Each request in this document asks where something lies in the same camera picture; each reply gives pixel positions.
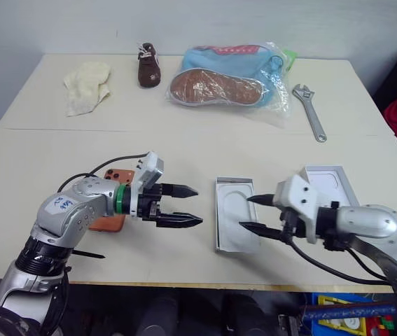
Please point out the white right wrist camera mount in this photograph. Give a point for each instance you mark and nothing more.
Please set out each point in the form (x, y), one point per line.
(299, 196)

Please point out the white phone box lid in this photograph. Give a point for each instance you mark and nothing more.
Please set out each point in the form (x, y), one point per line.
(338, 182)

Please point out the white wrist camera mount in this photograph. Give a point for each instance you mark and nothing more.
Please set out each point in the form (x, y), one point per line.
(151, 171)
(299, 196)

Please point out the silver adjustable wrench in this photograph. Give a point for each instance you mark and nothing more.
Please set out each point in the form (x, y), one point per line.
(312, 112)

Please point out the bagged blue slippers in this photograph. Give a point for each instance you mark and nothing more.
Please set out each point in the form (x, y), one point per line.
(271, 101)

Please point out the blue slipper with brown sole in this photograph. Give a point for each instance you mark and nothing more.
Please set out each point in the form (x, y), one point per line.
(215, 87)

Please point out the black zip tie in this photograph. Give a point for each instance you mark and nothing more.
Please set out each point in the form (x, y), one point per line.
(89, 255)

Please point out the white phone box base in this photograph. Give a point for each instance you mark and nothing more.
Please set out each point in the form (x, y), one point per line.
(233, 231)

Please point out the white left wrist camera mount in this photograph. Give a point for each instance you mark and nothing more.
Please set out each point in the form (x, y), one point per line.
(151, 171)

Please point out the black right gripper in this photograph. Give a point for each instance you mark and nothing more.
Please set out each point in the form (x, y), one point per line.
(292, 224)

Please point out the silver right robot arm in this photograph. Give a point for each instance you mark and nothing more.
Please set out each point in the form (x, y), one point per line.
(369, 220)

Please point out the green plastic item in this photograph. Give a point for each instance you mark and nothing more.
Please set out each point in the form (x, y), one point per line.
(291, 57)

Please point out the blue slipper with red trim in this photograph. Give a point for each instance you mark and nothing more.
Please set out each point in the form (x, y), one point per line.
(219, 57)

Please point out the small brown plush boot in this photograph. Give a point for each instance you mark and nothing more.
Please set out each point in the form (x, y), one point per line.
(149, 70)

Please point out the dark patterned rod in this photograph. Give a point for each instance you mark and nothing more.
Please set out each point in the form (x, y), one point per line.
(348, 310)

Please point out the cream crumpled cloth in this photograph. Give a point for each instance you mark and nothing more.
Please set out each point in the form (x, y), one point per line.
(86, 84)

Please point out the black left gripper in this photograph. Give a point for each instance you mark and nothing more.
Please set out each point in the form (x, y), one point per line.
(149, 207)

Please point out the orange phone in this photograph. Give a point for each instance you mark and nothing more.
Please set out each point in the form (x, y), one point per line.
(123, 175)

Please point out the blue crate with toys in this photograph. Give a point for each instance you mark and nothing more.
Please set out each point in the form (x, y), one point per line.
(352, 323)

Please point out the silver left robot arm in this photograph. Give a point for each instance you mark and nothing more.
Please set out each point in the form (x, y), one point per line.
(79, 206)

